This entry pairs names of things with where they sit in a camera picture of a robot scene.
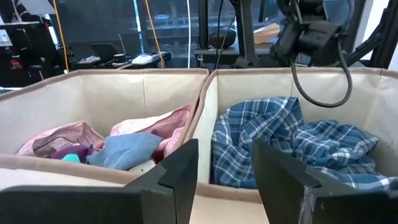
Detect navy sock with teal cuff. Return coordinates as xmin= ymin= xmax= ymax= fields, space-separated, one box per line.
xmin=49 ymin=144 xmax=93 ymax=164

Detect black rounded object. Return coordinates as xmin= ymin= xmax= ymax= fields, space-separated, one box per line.
xmin=207 ymin=27 xmax=238 ymax=50

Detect white sock label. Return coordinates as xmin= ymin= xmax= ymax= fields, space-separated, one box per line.
xmin=128 ymin=159 xmax=157 ymax=175

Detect yellow cable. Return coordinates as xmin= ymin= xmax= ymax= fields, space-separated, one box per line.
xmin=50 ymin=0 xmax=70 ymax=75
xmin=144 ymin=0 xmax=166 ymax=70

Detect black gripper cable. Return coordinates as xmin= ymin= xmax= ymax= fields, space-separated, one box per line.
xmin=290 ymin=37 xmax=354 ymax=109

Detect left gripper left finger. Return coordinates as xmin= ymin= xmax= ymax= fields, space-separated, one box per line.
xmin=0 ymin=138 xmax=200 ymax=224

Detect beige fabric storage bin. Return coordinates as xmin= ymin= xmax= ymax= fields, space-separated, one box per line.
xmin=182 ymin=67 xmax=398 ymax=205
xmin=0 ymin=67 xmax=210 ymax=191

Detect white device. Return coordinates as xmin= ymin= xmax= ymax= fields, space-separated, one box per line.
xmin=131 ymin=54 xmax=154 ymax=66

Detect brown cardboard piece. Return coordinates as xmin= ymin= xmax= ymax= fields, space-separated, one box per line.
xmin=252 ymin=22 xmax=282 ymax=45

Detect dark side desk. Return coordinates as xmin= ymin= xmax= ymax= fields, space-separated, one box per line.
xmin=193 ymin=46 xmax=276 ymax=68

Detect pink shirt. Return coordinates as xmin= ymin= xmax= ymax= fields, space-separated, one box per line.
xmin=17 ymin=103 xmax=194 ymax=163

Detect blue sock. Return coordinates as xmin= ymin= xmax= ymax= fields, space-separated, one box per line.
xmin=86 ymin=133 xmax=164 ymax=171

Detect black shelf unit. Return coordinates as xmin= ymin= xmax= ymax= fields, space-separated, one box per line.
xmin=0 ymin=21 xmax=62 ymax=88

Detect black side table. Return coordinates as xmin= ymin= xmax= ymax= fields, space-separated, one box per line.
xmin=70 ymin=51 xmax=173 ymax=70

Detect dark laptop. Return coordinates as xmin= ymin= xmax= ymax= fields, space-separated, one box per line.
xmin=89 ymin=42 xmax=119 ymax=63

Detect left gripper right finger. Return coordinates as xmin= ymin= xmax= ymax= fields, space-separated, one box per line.
xmin=252 ymin=139 xmax=398 ymax=224

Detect blue plaid shirt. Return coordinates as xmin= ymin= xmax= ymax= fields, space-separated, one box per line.
xmin=211 ymin=96 xmax=398 ymax=191

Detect white cable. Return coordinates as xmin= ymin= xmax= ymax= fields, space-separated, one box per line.
xmin=185 ymin=0 xmax=192 ymax=69

